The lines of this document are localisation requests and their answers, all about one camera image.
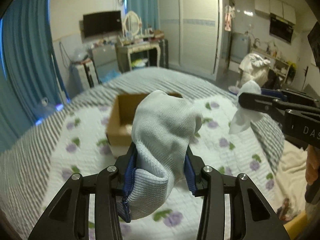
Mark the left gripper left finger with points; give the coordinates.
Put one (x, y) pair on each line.
(113, 187)

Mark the white suitcase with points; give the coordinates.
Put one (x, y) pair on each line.
(85, 75)

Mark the floral white quilt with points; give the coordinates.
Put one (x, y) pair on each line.
(83, 148)

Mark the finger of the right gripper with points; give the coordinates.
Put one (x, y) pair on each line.
(291, 96)
(274, 107)

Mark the white sliding wardrobe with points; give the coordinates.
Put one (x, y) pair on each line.
(194, 31)

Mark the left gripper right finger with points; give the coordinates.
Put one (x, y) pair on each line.
(205, 181)

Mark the teal curtain by wardrobe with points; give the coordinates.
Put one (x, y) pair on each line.
(147, 10)

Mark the oval white vanity mirror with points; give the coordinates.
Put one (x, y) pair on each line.
(132, 24)

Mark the grey striped bed sheet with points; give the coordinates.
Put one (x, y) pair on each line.
(25, 167)

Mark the grey washing machine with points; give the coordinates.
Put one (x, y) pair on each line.
(240, 47)

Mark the purple lidded cup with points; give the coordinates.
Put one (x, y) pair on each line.
(234, 89)

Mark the black range hood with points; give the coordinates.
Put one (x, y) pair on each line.
(281, 28)

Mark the grey small fridge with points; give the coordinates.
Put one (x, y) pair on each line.
(105, 62)

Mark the white kitchen wall cabinets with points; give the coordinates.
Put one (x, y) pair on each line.
(277, 8)

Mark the light grey sock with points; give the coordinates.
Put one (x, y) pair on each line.
(162, 129)

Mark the teal window curtain left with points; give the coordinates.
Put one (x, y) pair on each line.
(29, 70)

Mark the open cardboard box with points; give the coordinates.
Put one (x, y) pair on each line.
(122, 114)

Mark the white vanity dressing table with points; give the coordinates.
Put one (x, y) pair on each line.
(126, 54)

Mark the black wall television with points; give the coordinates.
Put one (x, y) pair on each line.
(99, 23)

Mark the clear water jug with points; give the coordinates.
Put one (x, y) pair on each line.
(44, 109)

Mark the white laundry bag pile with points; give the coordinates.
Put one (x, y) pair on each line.
(254, 67)

